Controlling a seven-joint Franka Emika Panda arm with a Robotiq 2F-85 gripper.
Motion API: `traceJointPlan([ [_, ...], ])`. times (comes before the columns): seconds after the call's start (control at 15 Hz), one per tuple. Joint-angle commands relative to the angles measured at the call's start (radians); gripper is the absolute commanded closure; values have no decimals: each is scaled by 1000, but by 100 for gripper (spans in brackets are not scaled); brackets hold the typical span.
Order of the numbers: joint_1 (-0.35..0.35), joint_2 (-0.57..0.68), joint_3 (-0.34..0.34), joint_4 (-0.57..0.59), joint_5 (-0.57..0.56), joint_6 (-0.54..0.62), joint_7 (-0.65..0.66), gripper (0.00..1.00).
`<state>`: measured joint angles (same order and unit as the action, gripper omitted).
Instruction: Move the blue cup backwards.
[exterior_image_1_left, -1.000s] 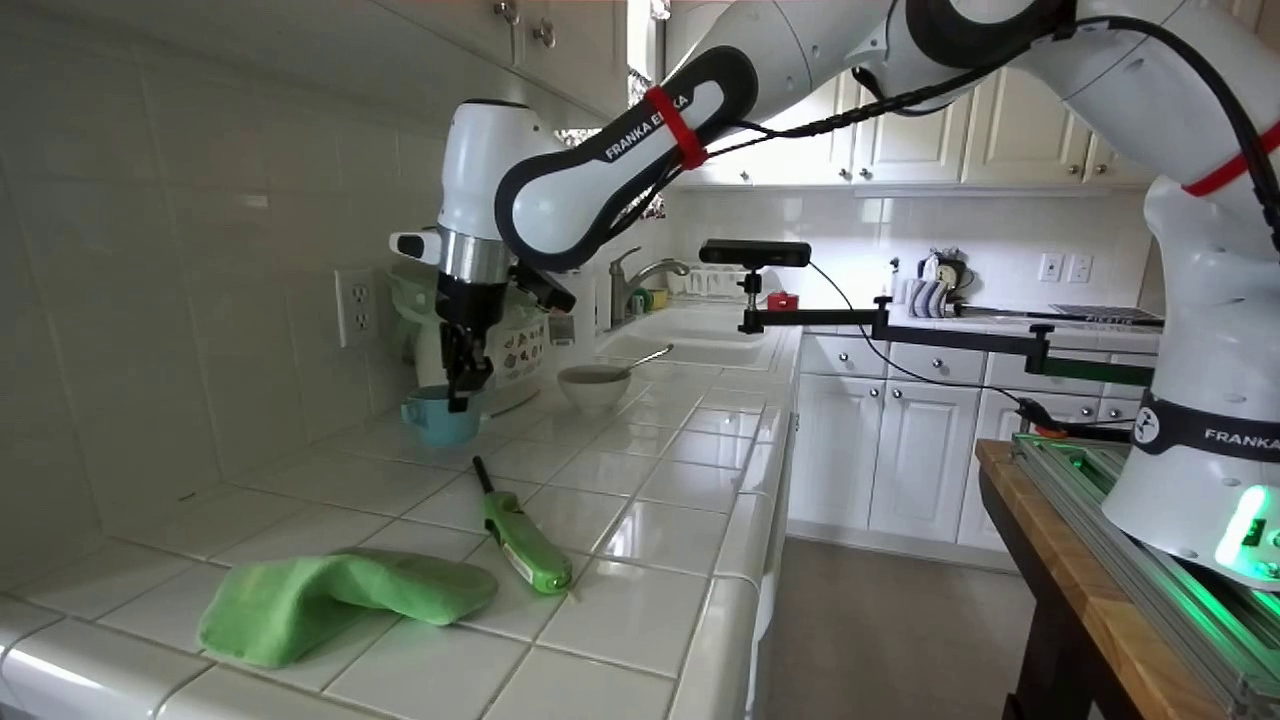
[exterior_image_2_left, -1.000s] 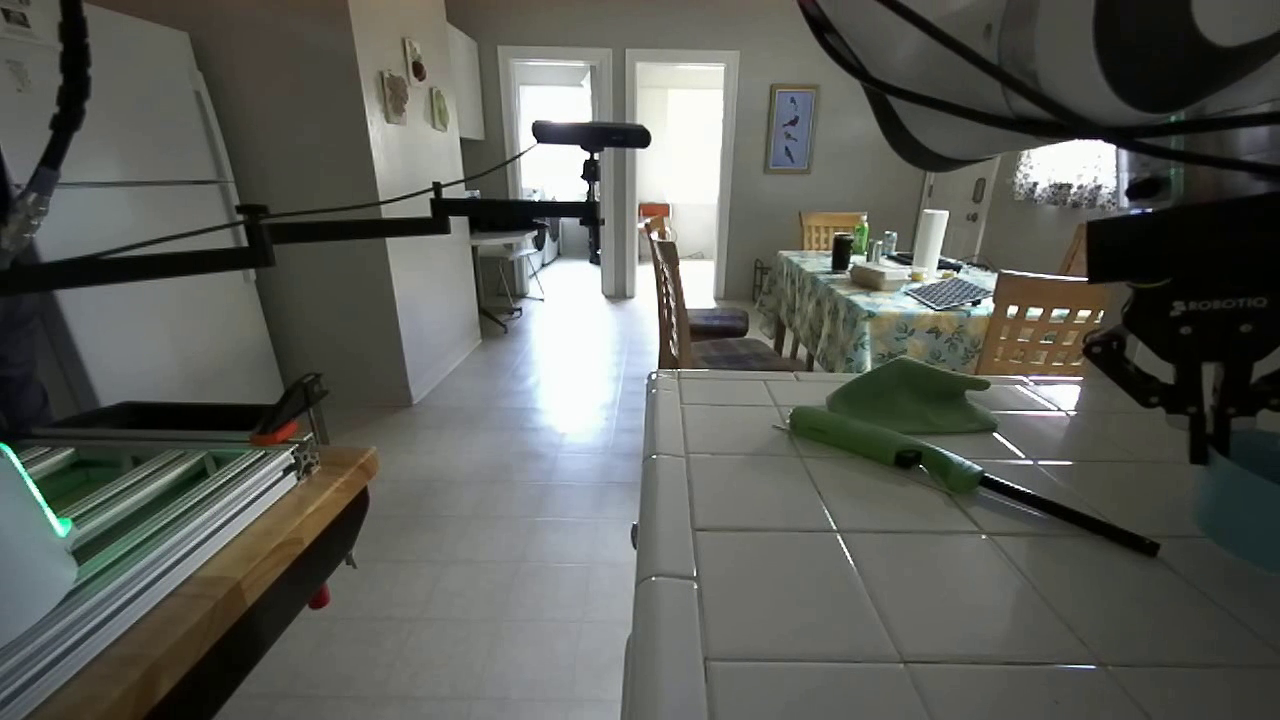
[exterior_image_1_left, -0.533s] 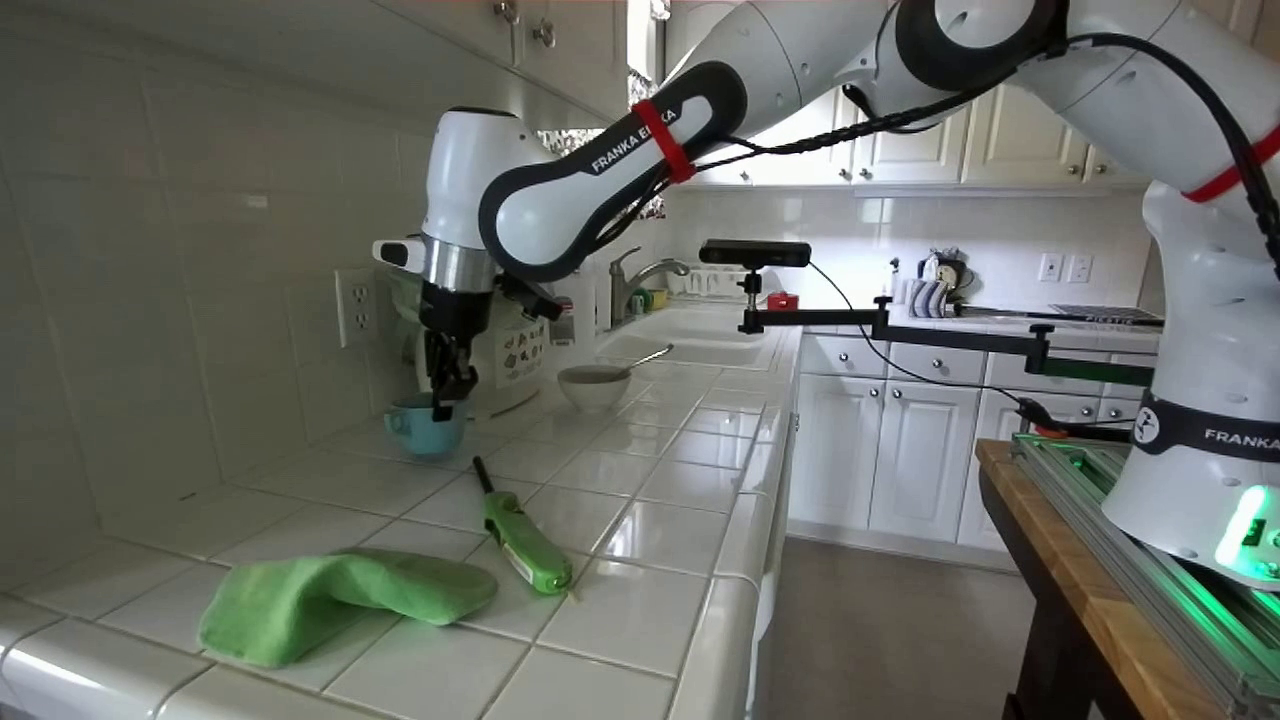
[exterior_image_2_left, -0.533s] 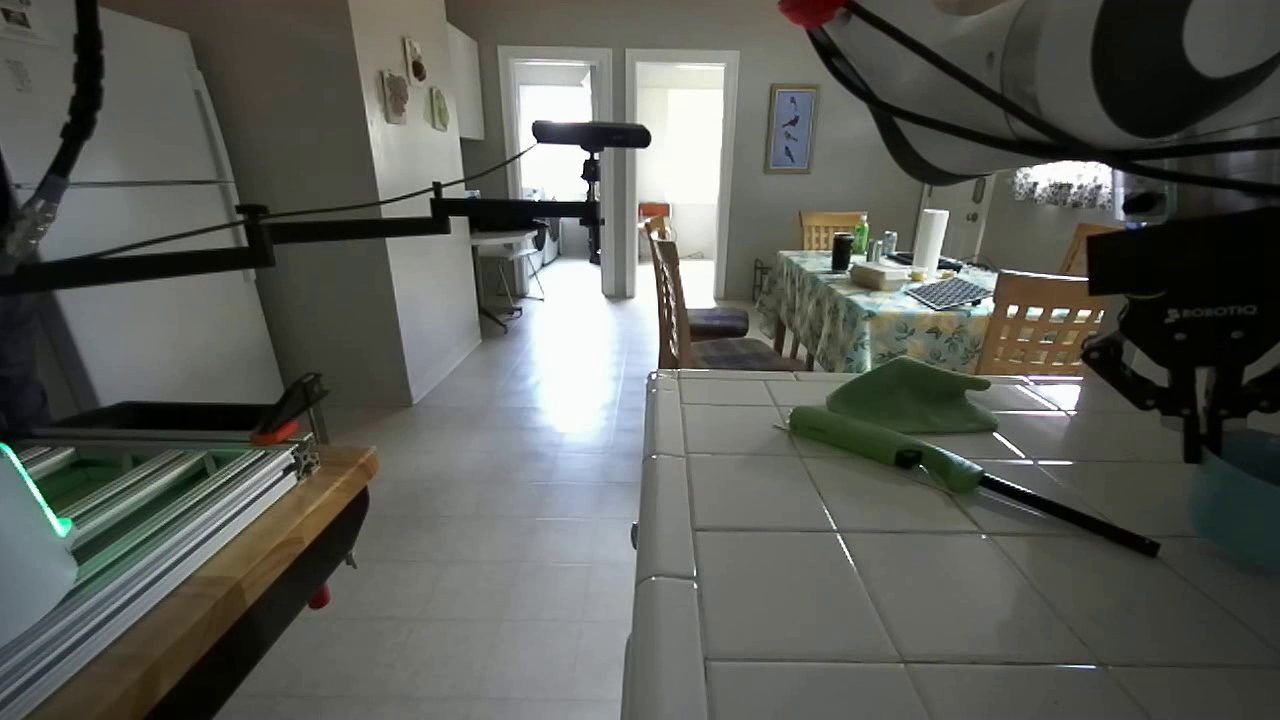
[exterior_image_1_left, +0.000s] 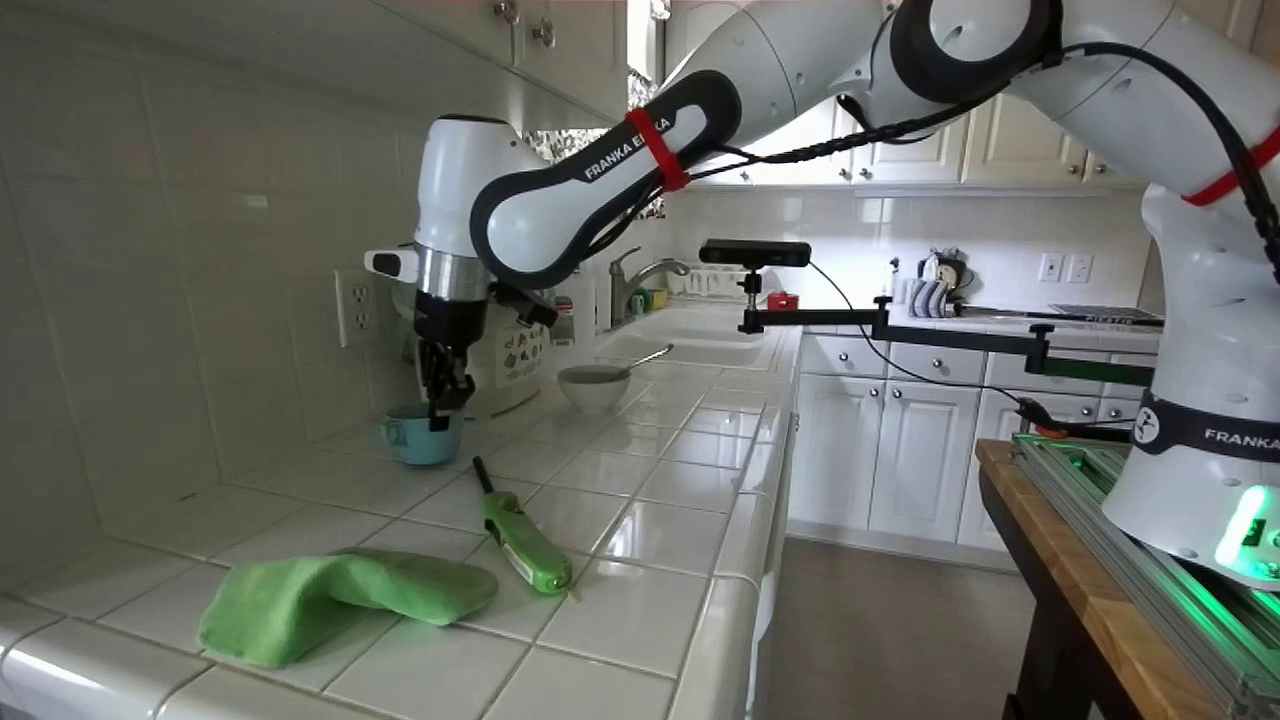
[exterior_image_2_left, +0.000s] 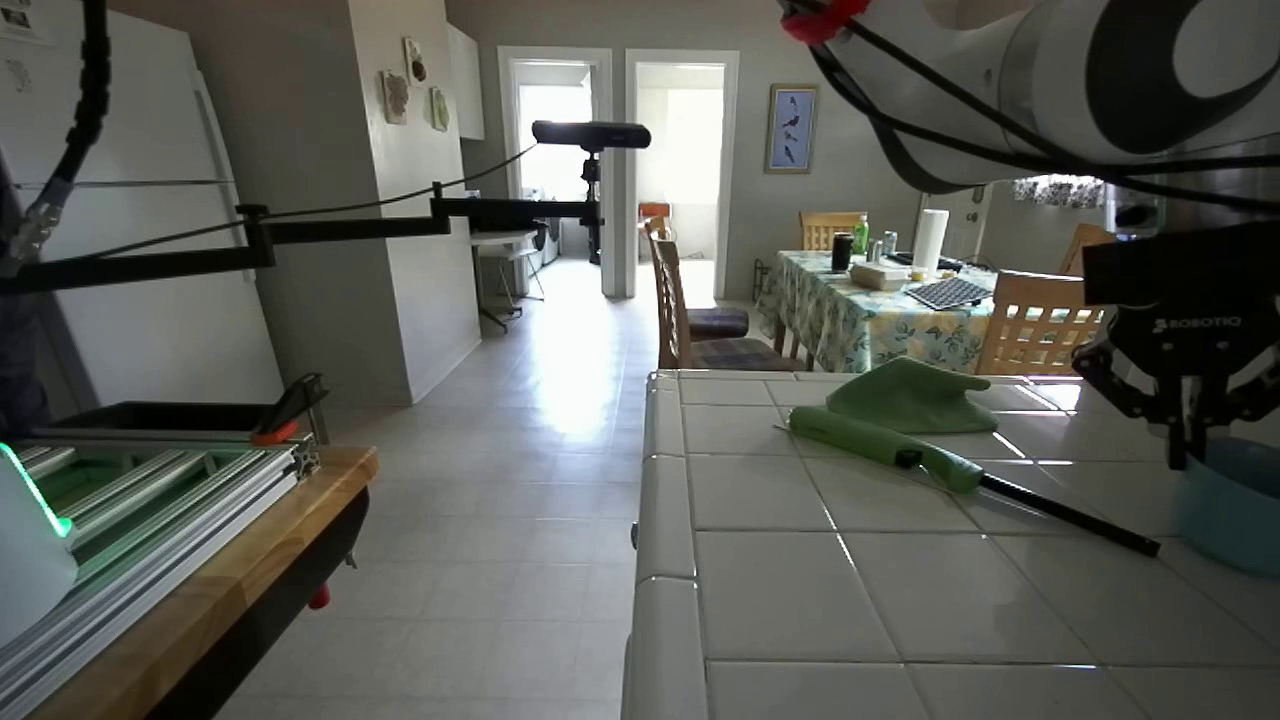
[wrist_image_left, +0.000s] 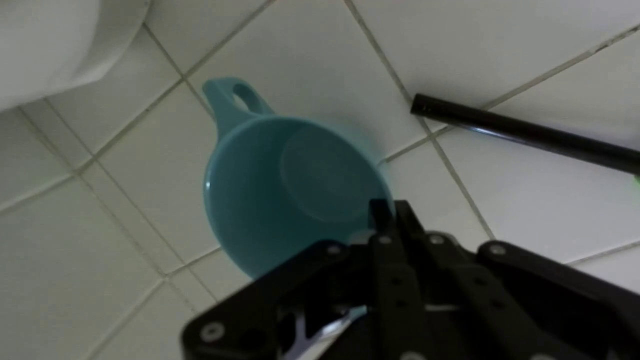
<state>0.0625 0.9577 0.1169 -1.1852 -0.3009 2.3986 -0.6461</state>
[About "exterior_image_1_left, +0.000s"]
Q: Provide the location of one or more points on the white wall outlet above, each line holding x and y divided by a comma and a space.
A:
345, 309

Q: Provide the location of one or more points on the metal sink faucet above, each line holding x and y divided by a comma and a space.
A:
625, 284

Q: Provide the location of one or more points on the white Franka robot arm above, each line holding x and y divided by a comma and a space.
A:
803, 66

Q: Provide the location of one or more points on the blue cup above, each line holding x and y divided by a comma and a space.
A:
420, 440

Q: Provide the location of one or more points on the green cloth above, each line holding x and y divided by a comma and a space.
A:
345, 600

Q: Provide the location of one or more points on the white bowl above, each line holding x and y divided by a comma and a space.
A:
592, 387

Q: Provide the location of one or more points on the black wrist bracket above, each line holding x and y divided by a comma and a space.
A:
525, 307

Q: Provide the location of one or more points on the white lower cabinets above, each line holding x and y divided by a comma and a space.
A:
921, 453

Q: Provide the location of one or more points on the metal spoon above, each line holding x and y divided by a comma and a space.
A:
648, 357

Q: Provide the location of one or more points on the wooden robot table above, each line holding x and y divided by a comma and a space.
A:
1064, 585

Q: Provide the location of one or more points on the orange clamp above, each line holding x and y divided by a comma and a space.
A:
1040, 427

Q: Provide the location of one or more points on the white upper cabinet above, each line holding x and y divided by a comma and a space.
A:
332, 55

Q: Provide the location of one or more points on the black stereo camera bar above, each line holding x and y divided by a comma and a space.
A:
755, 254

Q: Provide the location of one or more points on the black camera boom stand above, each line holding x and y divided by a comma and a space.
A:
961, 345

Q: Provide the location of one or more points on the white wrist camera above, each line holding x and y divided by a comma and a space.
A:
390, 260

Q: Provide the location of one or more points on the aluminium rail frame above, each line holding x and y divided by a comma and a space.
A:
1175, 585

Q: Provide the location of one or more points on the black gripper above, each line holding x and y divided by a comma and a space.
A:
448, 341

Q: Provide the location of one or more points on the countertop utensil holder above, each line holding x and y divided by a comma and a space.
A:
945, 281

